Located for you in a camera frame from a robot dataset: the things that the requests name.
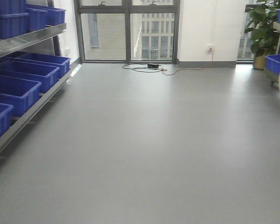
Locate left steel shelf rack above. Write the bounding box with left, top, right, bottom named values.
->
left=0, top=0, right=71, bottom=153

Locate steel shelf rack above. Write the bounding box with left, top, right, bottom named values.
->
left=0, top=0, right=71, bottom=153
left=266, top=21, right=280, bottom=88

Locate right steel shelf rack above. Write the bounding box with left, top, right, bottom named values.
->
left=266, top=21, right=280, bottom=88

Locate black power adapter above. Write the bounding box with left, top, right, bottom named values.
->
left=147, top=63, right=159, bottom=70

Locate black framed window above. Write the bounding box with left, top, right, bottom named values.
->
left=74, top=0, right=181, bottom=63

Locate blue crate lower back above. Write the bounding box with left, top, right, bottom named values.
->
left=3, top=51, right=70, bottom=78

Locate blue crate upper back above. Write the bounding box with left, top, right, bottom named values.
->
left=27, top=4, right=66, bottom=26

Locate yellow plant pot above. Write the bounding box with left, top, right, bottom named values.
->
left=253, top=54, right=266, bottom=70

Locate blue crate upper middle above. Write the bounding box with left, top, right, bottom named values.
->
left=26, top=7, right=47, bottom=32

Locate blue crate right lower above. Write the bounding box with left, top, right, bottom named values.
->
left=265, top=54, right=280, bottom=75

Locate green potted plant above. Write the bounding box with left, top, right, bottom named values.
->
left=245, top=0, right=280, bottom=57

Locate blue crate upper front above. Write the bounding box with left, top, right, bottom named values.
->
left=0, top=0, right=28, bottom=40

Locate black cable on floor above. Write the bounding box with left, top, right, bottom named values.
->
left=122, top=63, right=164, bottom=73

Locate wall power socket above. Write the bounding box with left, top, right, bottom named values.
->
left=206, top=44, right=214, bottom=54

